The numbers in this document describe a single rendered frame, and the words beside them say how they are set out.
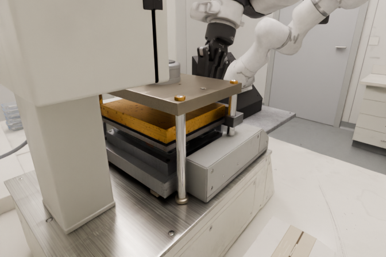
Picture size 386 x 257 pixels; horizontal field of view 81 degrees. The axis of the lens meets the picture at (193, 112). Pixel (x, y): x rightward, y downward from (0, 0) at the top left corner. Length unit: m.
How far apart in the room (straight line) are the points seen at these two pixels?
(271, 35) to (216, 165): 0.78
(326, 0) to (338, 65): 2.43
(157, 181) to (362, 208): 0.59
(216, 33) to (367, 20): 2.91
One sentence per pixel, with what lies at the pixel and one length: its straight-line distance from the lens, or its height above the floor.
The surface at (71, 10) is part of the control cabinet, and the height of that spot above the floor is 1.22.
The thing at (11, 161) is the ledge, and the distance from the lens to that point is 0.98.
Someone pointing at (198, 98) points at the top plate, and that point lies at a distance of 0.34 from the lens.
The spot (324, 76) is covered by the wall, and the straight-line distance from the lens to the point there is 3.49.
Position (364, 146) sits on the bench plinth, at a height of 0.03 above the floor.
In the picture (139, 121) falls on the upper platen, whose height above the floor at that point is 1.06.
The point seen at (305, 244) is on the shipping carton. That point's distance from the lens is 0.52.
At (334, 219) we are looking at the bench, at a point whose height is 0.75.
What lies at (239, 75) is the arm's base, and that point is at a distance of 1.20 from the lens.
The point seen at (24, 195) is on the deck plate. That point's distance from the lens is 0.52.
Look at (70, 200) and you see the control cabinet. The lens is 0.38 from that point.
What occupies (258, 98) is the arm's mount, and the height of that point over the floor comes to 0.84.
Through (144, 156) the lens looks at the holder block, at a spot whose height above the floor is 0.98.
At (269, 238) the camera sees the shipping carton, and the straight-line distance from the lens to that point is 0.50.
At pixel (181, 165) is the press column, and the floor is 1.00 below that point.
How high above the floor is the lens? 1.20
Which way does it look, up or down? 20 degrees down
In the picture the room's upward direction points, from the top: straight up
